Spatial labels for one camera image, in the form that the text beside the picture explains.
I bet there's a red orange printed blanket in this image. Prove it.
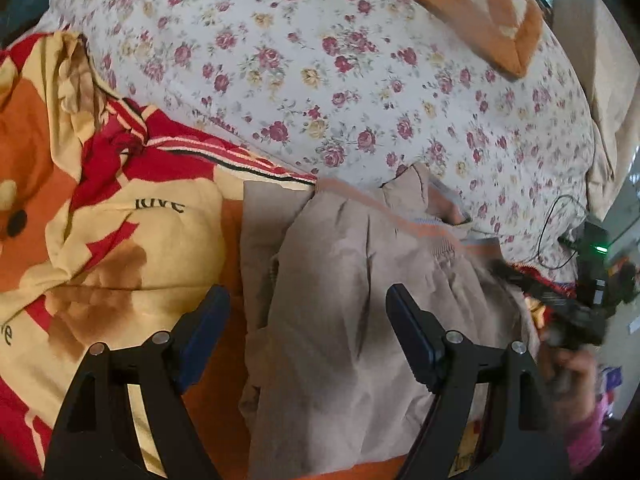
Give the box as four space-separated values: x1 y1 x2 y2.
0 30 576 480

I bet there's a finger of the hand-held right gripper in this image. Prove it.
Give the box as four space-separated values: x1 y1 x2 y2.
489 259 532 294

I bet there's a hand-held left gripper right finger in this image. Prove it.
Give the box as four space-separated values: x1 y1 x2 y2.
386 283 571 480

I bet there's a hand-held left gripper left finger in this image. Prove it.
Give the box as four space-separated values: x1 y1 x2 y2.
44 285 232 480

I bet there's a person's right hand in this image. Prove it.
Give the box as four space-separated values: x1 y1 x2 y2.
542 347 599 426

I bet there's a floral quilt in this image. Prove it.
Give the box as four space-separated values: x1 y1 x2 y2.
37 0 596 286

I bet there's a black cable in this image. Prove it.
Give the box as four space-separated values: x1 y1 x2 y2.
536 194 590 272

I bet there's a beige garment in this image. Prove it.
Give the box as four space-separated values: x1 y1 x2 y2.
237 162 543 476

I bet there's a beige cloth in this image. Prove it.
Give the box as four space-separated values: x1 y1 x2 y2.
550 0 640 221

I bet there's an orange white patterned pillow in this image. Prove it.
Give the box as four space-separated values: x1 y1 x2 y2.
345 0 546 81

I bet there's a person's right forearm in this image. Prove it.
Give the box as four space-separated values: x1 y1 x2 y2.
564 397 617 476

